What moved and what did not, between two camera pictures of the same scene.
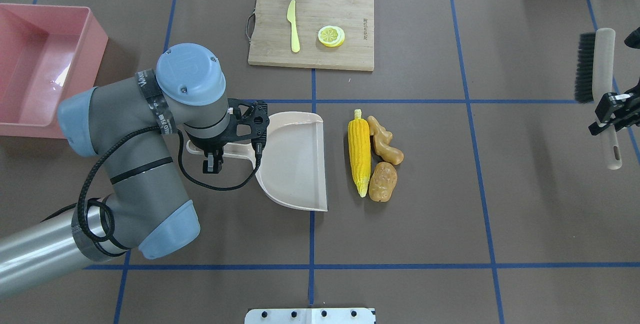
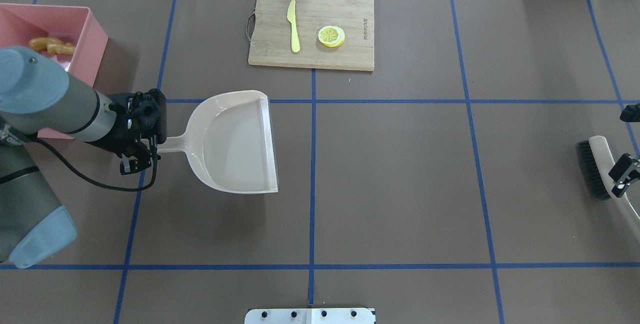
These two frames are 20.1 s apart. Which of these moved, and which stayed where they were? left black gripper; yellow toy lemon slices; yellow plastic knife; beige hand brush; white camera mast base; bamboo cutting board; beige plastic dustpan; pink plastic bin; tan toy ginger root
Moved: beige hand brush; tan toy ginger root; left black gripper; beige plastic dustpan
Stayed: yellow toy lemon slices; bamboo cutting board; white camera mast base; pink plastic bin; yellow plastic knife
